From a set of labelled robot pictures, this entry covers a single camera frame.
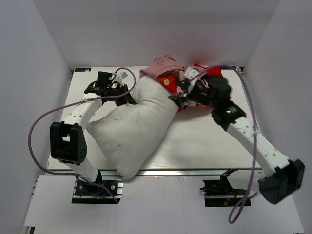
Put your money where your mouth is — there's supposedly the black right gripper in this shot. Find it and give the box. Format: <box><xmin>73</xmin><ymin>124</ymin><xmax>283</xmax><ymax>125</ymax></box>
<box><xmin>168</xmin><ymin>79</ymin><xmax>217</xmax><ymax>109</ymax></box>

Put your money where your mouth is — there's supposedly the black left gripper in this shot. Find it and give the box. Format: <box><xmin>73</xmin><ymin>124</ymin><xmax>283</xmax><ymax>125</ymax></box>
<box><xmin>107</xmin><ymin>84</ymin><xmax>137</xmax><ymax>108</ymax></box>

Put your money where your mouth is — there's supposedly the red patterned pillowcase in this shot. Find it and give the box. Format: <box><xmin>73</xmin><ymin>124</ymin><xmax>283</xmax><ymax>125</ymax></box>
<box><xmin>139</xmin><ymin>53</ymin><xmax>224</xmax><ymax>112</ymax></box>

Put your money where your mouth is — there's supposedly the white pillow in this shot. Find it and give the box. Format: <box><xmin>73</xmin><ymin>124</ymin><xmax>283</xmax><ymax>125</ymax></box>
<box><xmin>86</xmin><ymin>75</ymin><xmax>178</xmax><ymax>180</ymax></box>

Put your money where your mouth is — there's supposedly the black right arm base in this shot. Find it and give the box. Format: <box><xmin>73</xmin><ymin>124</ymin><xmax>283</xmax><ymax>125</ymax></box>
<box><xmin>199</xmin><ymin>180</ymin><xmax>246</xmax><ymax>207</ymax></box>

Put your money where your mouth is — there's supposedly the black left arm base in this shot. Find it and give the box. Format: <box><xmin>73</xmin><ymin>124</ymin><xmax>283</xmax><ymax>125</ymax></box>
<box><xmin>71</xmin><ymin>176</ymin><xmax>124</xmax><ymax>205</ymax></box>

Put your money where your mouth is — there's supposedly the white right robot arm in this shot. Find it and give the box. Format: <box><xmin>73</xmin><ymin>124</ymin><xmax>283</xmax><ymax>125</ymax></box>
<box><xmin>169</xmin><ymin>78</ymin><xmax>305</xmax><ymax>204</ymax></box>

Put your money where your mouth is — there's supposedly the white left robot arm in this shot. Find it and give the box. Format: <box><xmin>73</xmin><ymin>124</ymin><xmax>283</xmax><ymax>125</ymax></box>
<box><xmin>50</xmin><ymin>71</ymin><xmax>131</xmax><ymax>195</ymax></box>

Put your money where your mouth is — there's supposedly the blue left table label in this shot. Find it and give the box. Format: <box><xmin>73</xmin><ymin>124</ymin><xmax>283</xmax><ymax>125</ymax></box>
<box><xmin>74</xmin><ymin>67</ymin><xmax>91</xmax><ymax>72</ymax></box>

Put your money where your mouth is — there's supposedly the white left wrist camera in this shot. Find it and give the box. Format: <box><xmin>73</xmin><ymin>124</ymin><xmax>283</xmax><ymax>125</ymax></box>
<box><xmin>112</xmin><ymin>72</ymin><xmax>128</xmax><ymax>86</ymax></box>

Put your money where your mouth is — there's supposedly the aluminium table edge rail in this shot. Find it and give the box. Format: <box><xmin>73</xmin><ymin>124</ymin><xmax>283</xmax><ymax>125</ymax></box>
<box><xmin>51</xmin><ymin>168</ymin><xmax>263</xmax><ymax>176</ymax></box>

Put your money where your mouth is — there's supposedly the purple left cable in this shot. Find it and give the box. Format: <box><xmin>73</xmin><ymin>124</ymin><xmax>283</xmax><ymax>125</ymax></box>
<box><xmin>28</xmin><ymin>67</ymin><xmax>137</xmax><ymax>204</ymax></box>

